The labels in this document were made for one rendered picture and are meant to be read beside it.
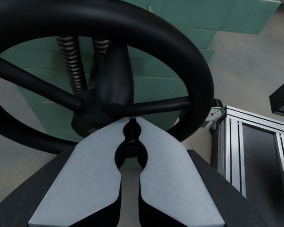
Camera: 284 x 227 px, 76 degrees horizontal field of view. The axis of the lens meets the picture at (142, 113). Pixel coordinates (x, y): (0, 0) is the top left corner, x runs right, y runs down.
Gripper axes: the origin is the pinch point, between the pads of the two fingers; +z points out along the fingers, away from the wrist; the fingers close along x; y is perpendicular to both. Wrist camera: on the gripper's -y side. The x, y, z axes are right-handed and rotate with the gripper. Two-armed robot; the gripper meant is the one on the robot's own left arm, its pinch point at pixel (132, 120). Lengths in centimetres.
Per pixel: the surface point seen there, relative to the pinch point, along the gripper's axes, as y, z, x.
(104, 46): -3.1, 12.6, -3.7
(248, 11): -8.4, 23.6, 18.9
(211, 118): 15.6, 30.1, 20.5
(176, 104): 2.5, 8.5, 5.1
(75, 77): 1.5, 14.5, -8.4
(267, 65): 26, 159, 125
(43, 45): -2.7, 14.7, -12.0
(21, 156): 62, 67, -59
